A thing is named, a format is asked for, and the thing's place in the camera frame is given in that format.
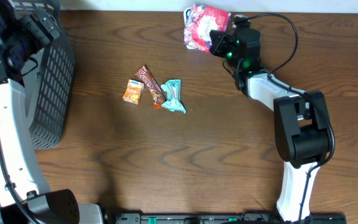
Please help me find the red purple snack packet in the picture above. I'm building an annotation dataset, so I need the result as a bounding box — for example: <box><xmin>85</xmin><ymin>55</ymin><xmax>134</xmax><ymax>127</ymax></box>
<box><xmin>191</xmin><ymin>2</ymin><xmax>231</xmax><ymax>54</ymax></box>

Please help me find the teal snack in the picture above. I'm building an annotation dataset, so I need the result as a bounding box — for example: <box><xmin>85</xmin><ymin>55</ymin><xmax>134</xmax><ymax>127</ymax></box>
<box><xmin>161</xmin><ymin>79</ymin><xmax>186</xmax><ymax>113</ymax></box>

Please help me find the brown orange chocolate bar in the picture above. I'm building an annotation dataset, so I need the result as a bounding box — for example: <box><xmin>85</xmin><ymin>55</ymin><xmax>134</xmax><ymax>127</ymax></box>
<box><xmin>135</xmin><ymin>65</ymin><xmax>165</xmax><ymax>110</ymax></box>

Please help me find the small orange juice carton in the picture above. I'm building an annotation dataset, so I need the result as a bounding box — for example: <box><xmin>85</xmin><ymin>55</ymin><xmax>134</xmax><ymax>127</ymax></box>
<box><xmin>122</xmin><ymin>80</ymin><xmax>144</xmax><ymax>105</ymax></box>

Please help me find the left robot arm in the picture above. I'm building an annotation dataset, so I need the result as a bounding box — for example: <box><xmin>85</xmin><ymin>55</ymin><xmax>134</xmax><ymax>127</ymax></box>
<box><xmin>0</xmin><ymin>1</ymin><xmax>104</xmax><ymax>223</ymax></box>

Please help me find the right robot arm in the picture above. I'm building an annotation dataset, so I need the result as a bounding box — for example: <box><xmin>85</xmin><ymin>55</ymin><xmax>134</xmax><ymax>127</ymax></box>
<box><xmin>209</xmin><ymin>15</ymin><xmax>336</xmax><ymax>223</ymax></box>

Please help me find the grey plastic mesh basket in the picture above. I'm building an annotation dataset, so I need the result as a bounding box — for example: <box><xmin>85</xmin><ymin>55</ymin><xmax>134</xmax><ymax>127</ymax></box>
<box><xmin>13</xmin><ymin>1</ymin><xmax>76</xmax><ymax>149</ymax></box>

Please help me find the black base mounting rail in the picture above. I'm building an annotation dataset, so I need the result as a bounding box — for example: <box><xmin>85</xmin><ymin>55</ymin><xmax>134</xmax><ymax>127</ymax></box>
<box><xmin>113</xmin><ymin>212</ymin><xmax>347</xmax><ymax>224</ymax></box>

